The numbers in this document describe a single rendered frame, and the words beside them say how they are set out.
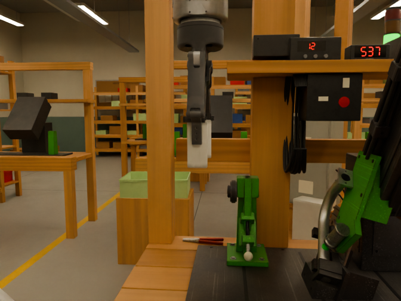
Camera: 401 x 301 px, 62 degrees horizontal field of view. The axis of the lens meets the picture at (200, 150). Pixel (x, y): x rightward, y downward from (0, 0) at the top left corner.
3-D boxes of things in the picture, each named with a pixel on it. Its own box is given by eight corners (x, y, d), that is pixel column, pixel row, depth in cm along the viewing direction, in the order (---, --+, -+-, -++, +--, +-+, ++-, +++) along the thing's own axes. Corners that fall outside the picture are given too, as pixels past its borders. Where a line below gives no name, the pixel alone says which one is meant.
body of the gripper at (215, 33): (181, 31, 58) (181, 85, 59) (172, 17, 50) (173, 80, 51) (224, 30, 58) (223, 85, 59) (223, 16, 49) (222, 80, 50)
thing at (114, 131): (185, 157, 1029) (185, 84, 1005) (90, 157, 1051) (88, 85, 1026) (187, 155, 1083) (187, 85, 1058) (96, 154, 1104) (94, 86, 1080)
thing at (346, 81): (361, 120, 106) (363, 72, 104) (306, 120, 107) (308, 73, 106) (347, 120, 118) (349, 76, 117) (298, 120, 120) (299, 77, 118)
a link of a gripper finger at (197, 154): (207, 120, 50) (207, 121, 50) (207, 167, 51) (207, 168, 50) (187, 120, 51) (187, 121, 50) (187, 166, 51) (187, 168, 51)
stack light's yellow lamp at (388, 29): (403, 33, 114) (403, 19, 114) (387, 33, 114) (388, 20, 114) (395, 36, 119) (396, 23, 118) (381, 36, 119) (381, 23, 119)
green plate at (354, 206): (382, 245, 83) (411, 165, 80) (349, 235, 84) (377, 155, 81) (363, 228, 95) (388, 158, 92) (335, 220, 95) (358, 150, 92)
